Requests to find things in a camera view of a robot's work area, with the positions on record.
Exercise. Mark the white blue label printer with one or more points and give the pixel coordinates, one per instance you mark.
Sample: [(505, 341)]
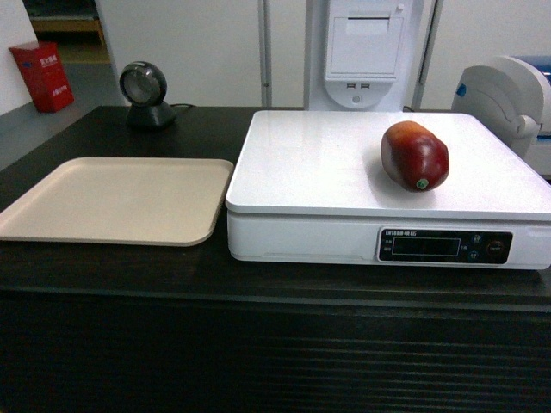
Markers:
[(510, 96)]

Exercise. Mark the dark red mango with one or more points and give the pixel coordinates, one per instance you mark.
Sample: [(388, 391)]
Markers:
[(414, 157)]

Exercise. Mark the beige plastic tray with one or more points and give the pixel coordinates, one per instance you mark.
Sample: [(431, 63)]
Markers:
[(132, 200)]

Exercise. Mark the white checkout terminal stand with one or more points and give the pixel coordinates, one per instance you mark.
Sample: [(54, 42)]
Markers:
[(363, 55)]

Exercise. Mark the black barcode scanner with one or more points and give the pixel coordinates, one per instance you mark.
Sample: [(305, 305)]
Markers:
[(144, 86)]

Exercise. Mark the black checkout counter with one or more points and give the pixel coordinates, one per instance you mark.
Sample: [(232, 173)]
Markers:
[(97, 327)]

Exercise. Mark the red fire extinguisher box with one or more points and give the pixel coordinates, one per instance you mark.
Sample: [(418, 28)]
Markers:
[(43, 73)]

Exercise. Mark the white checkout scale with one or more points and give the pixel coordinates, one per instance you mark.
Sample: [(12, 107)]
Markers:
[(310, 187)]

